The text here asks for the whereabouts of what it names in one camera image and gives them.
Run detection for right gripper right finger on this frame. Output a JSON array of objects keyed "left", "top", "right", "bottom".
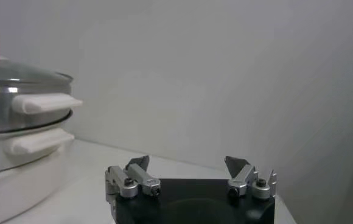
[{"left": 224, "top": 155, "right": 278, "bottom": 200}]

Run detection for glass pot lid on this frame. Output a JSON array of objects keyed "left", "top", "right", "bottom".
[{"left": 0, "top": 26, "right": 74, "bottom": 85}]

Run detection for white electric cooker pot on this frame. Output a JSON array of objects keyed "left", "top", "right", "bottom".
[{"left": 0, "top": 117, "right": 75, "bottom": 224}]

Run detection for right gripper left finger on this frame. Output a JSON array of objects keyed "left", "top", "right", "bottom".
[{"left": 105, "top": 155, "right": 162, "bottom": 201}]

